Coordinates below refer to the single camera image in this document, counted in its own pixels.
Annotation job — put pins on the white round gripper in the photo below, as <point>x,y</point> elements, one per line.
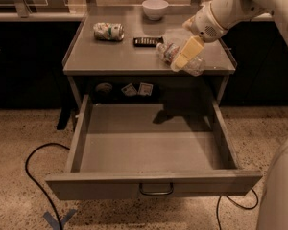
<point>203,24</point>

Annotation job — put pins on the grey metal cabinet table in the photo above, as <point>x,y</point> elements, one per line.
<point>88,57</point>

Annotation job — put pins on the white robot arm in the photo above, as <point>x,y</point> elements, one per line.
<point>273,210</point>

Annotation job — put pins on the metal drawer handle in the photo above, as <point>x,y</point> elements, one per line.
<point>156,189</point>

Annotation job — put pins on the clear plastic water bottle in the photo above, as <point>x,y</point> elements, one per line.
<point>185,59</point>

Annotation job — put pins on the white tag card right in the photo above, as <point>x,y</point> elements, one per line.
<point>145,89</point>

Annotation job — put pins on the white tag card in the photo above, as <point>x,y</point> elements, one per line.
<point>145,89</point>
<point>129,90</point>

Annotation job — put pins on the white tag card left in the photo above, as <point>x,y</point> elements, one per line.
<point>129,90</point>

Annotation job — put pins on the round grey object under table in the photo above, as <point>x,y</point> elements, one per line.
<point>103,90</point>

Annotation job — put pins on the long white back counter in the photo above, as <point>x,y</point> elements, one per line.
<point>67,16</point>

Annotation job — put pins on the crushed green white can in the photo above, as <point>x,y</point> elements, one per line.
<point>108,31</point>

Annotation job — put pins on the white ceramic bowl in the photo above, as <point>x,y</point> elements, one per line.
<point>155,9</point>

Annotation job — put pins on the dark chocolate bar packet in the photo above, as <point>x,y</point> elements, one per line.
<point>147,41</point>

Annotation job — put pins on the grey open top drawer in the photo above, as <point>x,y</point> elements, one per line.
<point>116,147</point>

